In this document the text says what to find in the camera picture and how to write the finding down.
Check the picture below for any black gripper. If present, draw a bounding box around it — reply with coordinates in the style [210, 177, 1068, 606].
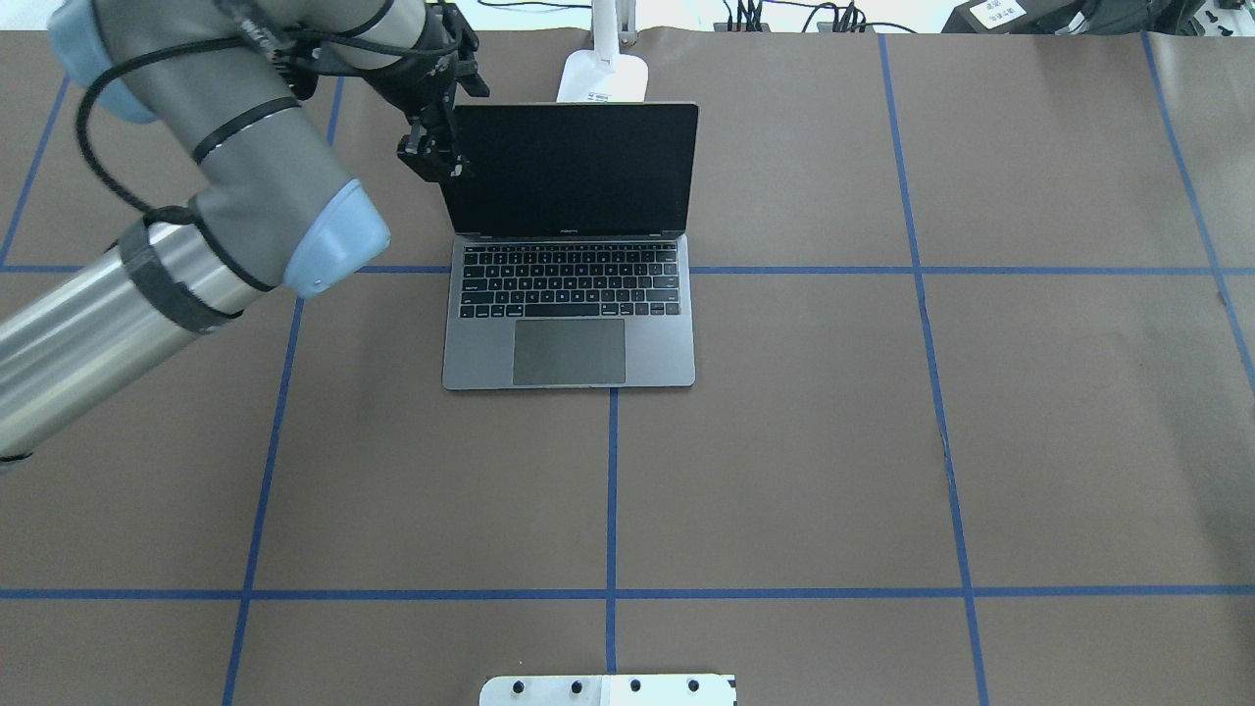
[365, 5, 489, 183]

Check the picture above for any grey laptop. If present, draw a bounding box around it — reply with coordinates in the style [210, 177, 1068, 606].
[442, 102, 700, 390]

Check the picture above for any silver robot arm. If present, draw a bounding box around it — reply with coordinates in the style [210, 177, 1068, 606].
[3, 1, 488, 468]

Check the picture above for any black power adapter box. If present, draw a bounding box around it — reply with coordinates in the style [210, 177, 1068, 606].
[941, 1, 1093, 35]

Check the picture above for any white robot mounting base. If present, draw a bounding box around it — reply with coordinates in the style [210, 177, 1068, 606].
[477, 672, 738, 705]

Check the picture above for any black cable bundle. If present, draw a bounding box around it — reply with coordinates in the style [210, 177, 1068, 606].
[478, 0, 917, 35]

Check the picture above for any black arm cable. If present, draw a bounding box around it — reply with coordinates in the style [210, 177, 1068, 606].
[75, 0, 462, 217]

